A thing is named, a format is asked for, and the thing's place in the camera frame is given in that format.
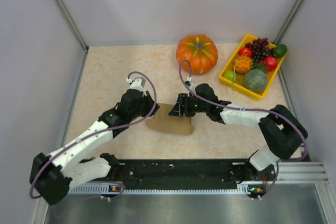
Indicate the brown cardboard box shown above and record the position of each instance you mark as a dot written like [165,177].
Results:
[161,121]

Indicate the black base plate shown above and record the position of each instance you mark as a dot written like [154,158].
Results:
[186,174]

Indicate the green lime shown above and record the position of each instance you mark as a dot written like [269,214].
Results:
[230,75]

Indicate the dark purple grape bunch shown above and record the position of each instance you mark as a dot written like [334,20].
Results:
[260,49]

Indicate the green avocado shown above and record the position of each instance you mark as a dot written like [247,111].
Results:
[279,51]

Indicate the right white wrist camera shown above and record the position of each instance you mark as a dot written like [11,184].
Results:
[190,85]

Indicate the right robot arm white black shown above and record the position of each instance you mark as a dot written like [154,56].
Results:
[281,130]

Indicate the red apple left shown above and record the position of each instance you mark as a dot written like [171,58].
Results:
[245,51]

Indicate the orange pineapple toy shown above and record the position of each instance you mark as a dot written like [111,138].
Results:
[242,64]

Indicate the orange pumpkin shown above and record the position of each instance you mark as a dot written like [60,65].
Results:
[197,53]

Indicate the green melon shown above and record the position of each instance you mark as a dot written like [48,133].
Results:
[255,80]

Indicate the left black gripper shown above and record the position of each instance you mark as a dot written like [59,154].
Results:
[148,100]

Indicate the red apple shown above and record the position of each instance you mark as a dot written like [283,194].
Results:
[270,63]
[245,51]

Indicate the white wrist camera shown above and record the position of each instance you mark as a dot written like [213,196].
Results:
[190,85]
[137,84]

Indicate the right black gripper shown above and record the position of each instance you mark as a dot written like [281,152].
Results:
[182,104]

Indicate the red apple right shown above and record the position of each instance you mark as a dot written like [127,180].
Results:
[270,63]

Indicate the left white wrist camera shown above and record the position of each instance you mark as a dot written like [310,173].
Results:
[137,84]

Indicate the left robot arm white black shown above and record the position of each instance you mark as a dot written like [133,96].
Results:
[53,175]

